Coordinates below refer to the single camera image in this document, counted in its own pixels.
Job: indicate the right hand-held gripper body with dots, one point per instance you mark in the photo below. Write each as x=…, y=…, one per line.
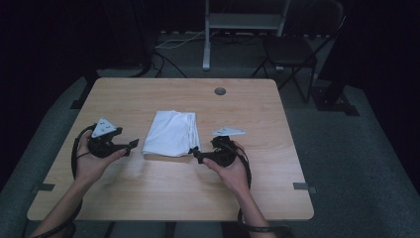
x=224, y=153

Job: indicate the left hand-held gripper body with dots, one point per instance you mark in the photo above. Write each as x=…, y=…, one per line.
x=102, y=129

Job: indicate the white printed tank top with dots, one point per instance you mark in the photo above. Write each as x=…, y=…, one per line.
x=171, y=132

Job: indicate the person's right hand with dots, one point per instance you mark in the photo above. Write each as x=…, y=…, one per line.
x=236, y=177

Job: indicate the person's left hand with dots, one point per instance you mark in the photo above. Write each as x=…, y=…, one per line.
x=90, y=168

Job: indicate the black table foot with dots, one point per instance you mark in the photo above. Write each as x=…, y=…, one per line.
x=81, y=99

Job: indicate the grey round table grommet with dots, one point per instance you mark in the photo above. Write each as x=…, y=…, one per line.
x=220, y=91

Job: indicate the grey tape strip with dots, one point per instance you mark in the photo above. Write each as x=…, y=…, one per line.
x=44, y=187
x=304, y=186

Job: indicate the person's grey trousers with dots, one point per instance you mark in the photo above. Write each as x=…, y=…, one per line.
x=145, y=230

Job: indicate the black floor stand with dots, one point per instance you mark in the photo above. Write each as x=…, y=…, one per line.
x=145, y=49

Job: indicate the black stand base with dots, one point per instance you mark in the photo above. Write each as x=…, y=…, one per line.
x=335, y=102

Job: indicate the black folding chair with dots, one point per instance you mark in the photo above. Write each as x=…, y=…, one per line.
x=290, y=49

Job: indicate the grey metal stand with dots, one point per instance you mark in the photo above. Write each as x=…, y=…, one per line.
x=242, y=20

